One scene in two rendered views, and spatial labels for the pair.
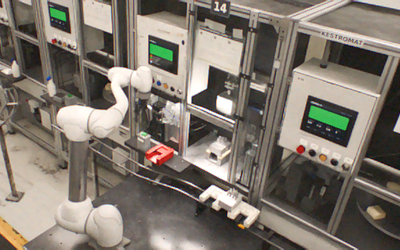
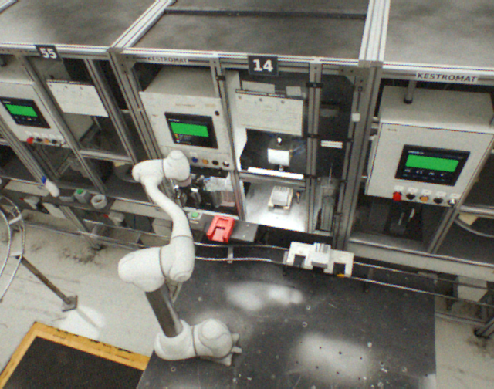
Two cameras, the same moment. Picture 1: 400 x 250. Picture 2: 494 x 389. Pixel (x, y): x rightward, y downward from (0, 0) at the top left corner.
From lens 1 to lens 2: 0.90 m
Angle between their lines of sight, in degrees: 20
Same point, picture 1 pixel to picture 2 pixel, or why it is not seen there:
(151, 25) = (164, 101)
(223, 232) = (320, 282)
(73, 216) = (180, 349)
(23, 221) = (95, 327)
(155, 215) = (245, 292)
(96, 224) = (208, 347)
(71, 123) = (143, 279)
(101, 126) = (182, 271)
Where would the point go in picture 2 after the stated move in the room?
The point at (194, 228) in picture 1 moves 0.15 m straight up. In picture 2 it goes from (290, 291) to (290, 279)
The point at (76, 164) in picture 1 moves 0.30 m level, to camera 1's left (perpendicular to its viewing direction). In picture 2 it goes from (162, 309) to (98, 329)
